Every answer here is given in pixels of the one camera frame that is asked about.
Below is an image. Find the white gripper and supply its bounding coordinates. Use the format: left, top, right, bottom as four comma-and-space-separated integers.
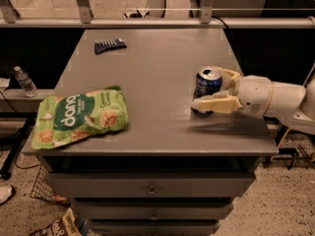
191, 67, 273, 116

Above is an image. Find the blue pepsi can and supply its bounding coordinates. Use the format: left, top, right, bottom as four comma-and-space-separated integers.
192, 65, 224, 117

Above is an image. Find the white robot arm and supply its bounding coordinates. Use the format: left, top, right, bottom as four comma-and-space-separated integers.
191, 66, 315, 135

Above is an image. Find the yellow metal stand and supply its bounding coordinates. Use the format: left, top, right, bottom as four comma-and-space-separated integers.
272, 126, 315, 170

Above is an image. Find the grey drawer cabinet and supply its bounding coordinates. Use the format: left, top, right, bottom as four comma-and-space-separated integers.
36, 29, 277, 236

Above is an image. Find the dark blue snack bar wrapper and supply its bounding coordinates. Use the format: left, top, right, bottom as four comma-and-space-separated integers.
94, 38, 127, 55

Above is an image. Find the top drawer knob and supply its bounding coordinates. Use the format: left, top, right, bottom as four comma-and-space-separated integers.
147, 187, 157, 197

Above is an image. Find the green dang chips bag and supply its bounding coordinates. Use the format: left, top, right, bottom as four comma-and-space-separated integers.
31, 86, 129, 149

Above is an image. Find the clear plastic water bottle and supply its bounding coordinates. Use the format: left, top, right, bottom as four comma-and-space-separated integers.
14, 66, 37, 97

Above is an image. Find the brown snack bag on floor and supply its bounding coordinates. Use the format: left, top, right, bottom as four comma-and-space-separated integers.
29, 208, 82, 236

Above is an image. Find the white shoe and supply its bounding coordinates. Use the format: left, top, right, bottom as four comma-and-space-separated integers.
0, 185, 15, 206

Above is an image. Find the wire mesh basket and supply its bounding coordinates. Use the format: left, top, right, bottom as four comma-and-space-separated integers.
31, 166, 70, 206

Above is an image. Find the black cable on floor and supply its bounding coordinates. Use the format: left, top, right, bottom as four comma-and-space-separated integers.
0, 90, 42, 170

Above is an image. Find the metal railing frame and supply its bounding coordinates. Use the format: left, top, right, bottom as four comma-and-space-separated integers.
0, 0, 315, 29

